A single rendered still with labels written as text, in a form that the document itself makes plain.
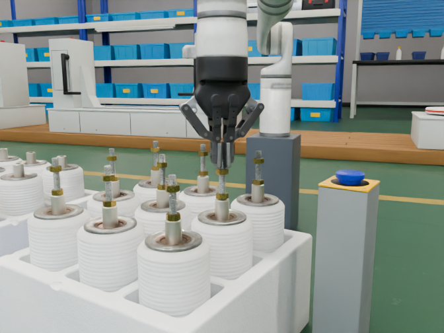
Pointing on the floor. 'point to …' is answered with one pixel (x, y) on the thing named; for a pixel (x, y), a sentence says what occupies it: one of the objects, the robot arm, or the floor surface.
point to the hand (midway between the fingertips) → (221, 154)
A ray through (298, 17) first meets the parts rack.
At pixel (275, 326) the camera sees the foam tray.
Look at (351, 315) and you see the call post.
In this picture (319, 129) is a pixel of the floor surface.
